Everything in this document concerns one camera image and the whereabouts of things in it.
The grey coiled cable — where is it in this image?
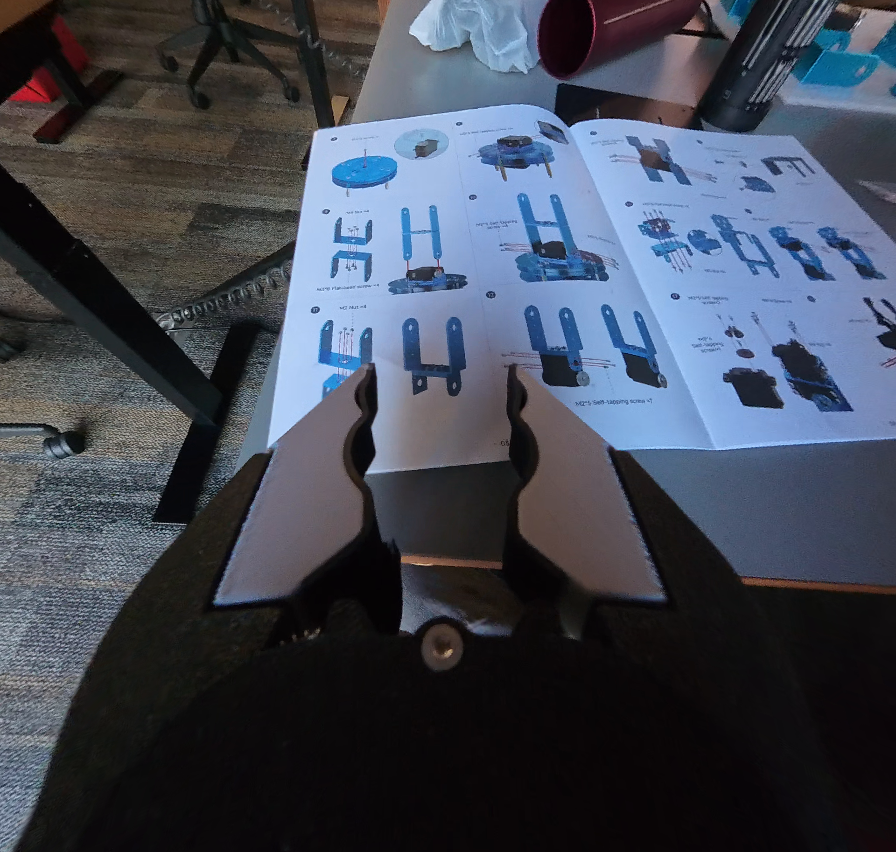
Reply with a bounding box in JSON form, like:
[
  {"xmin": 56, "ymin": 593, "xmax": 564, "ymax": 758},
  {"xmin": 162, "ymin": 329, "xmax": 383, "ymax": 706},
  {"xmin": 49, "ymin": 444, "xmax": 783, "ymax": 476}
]
[{"xmin": 238, "ymin": 0, "xmax": 351, "ymax": 104}]

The grey desk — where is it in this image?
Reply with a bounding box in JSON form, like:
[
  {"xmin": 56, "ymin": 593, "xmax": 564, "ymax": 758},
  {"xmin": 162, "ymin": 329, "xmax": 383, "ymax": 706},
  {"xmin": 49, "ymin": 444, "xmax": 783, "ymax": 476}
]
[{"xmin": 255, "ymin": 0, "xmax": 896, "ymax": 595}]

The red box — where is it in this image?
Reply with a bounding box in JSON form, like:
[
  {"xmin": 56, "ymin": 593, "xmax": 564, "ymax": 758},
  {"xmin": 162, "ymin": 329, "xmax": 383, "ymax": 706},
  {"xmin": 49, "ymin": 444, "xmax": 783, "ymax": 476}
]
[{"xmin": 10, "ymin": 15, "xmax": 92, "ymax": 104}]

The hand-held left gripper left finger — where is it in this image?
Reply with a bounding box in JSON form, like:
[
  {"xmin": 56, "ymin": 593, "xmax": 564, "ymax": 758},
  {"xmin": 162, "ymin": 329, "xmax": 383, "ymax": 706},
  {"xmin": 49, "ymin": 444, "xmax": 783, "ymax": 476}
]
[{"xmin": 212, "ymin": 364, "xmax": 385, "ymax": 611}]

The silver cable chain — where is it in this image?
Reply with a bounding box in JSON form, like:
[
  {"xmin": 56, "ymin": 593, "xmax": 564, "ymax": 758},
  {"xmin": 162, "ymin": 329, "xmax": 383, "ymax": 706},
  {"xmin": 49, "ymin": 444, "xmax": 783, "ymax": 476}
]
[{"xmin": 157, "ymin": 257, "xmax": 295, "ymax": 335}]

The black office chair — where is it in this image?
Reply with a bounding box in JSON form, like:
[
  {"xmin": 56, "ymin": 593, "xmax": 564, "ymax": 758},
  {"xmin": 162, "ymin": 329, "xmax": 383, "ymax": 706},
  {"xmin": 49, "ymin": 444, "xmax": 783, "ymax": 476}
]
[{"xmin": 119, "ymin": 0, "xmax": 302, "ymax": 111}]

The grey chair base leg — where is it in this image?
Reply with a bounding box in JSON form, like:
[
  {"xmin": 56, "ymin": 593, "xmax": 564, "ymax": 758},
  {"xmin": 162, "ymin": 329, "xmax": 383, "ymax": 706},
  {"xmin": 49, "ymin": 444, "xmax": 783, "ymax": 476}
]
[{"xmin": 0, "ymin": 421, "xmax": 86, "ymax": 457}]

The crumpled white tissue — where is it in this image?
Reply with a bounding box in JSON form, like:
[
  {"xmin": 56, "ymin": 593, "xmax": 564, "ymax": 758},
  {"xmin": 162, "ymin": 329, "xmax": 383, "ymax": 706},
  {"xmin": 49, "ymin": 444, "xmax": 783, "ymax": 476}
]
[{"xmin": 409, "ymin": 0, "xmax": 582, "ymax": 75}]

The black slotted tube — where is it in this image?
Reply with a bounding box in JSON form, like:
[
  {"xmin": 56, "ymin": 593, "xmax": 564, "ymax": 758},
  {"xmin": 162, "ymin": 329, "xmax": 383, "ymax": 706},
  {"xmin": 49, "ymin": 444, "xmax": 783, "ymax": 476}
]
[{"xmin": 699, "ymin": 0, "xmax": 851, "ymax": 132}]

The black desk leg base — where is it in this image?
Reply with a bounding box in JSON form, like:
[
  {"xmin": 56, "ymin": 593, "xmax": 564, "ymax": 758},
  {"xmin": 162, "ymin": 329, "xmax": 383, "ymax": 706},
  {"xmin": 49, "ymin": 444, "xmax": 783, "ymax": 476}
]
[{"xmin": 153, "ymin": 323, "xmax": 281, "ymax": 524}]

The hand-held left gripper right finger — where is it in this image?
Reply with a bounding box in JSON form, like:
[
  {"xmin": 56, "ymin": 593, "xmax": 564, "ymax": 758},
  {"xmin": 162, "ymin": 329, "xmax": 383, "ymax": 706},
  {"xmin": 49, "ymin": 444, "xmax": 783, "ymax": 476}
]
[{"xmin": 503, "ymin": 364, "xmax": 667, "ymax": 641}]

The neighbouring desk with black legs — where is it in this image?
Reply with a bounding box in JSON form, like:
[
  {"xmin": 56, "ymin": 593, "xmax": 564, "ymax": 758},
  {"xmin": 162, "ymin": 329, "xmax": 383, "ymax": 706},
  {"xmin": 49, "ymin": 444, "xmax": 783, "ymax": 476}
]
[{"xmin": 0, "ymin": 0, "xmax": 225, "ymax": 426}]

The black flat plate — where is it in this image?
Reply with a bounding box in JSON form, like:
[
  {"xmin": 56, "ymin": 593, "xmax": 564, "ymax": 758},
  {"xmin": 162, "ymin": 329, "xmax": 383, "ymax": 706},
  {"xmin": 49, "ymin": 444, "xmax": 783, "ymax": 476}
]
[{"xmin": 556, "ymin": 82, "xmax": 701, "ymax": 128}]

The open instruction booklet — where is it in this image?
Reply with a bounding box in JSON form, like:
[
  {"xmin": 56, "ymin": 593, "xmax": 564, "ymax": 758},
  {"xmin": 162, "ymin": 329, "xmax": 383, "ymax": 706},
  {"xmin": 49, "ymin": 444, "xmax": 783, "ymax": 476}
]
[{"xmin": 268, "ymin": 105, "xmax": 896, "ymax": 475}]

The red metal tube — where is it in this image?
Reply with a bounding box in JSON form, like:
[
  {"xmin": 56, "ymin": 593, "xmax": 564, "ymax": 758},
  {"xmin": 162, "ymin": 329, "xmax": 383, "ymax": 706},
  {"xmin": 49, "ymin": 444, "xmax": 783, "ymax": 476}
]
[{"xmin": 538, "ymin": 0, "xmax": 709, "ymax": 82}]

